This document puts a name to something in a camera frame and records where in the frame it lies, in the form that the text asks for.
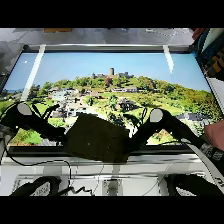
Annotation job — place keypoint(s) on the person's hand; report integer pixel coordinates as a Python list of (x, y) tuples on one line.
[(216, 135)]

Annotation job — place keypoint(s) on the dark brown garment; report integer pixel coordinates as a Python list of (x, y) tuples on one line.
[(95, 138)]

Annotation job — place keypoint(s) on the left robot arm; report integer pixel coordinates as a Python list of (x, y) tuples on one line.
[(20, 117)]

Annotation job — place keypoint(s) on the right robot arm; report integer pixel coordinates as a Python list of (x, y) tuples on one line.
[(173, 124)]

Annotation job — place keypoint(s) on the silver frame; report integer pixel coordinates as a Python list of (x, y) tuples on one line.
[(140, 166)]

